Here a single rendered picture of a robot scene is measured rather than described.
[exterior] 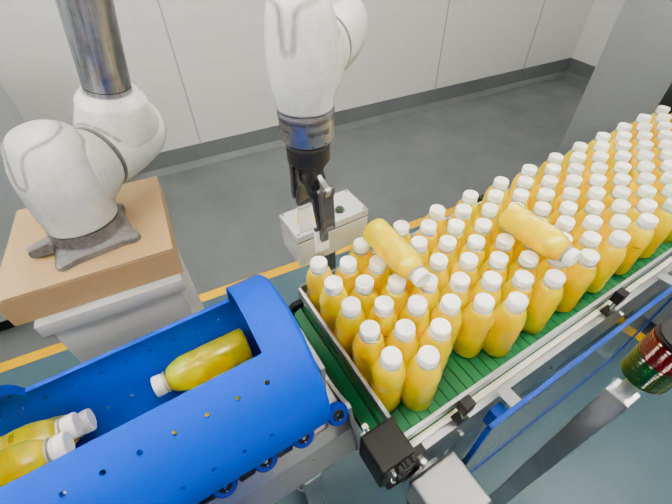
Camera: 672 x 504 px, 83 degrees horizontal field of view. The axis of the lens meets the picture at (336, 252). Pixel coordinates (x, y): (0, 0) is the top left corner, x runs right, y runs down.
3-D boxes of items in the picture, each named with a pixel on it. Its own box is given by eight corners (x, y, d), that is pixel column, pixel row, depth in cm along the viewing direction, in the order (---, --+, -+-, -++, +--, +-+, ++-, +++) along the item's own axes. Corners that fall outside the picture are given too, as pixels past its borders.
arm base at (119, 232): (29, 239, 93) (15, 221, 89) (123, 205, 102) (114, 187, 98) (38, 282, 81) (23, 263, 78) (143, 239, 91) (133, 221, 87)
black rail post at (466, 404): (449, 417, 78) (458, 400, 72) (460, 409, 79) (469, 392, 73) (457, 426, 76) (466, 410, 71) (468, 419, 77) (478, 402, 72)
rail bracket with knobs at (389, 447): (352, 446, 74) (353, 427, 67) (382, 426, 77) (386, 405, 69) (382, 497, 68) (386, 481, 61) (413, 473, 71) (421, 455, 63)
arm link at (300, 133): (292, 124, 55) (295, 160, 59) (345, 109, 58) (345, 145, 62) (266, 101, 60) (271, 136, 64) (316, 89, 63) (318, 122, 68)
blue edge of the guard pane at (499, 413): (430, 478, 109) (470, 407, 74) (599, 348, 138) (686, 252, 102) (442, 496, 106) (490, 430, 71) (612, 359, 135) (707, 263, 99)
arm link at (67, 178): (27, 234, 85) (-44, 143, 70) (86, 190, 98) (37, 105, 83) (86, 245, 81) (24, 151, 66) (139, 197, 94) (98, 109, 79)
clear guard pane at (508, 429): (443, 491, 107) (489, 426, 72) (610, 358, 134) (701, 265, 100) (444, 493, 106) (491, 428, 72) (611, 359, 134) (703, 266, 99)
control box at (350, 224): (283, 244, 100) (278, 213, 93) (347, 217, 107) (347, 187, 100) (300, 267, 94) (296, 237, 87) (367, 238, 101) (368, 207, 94)
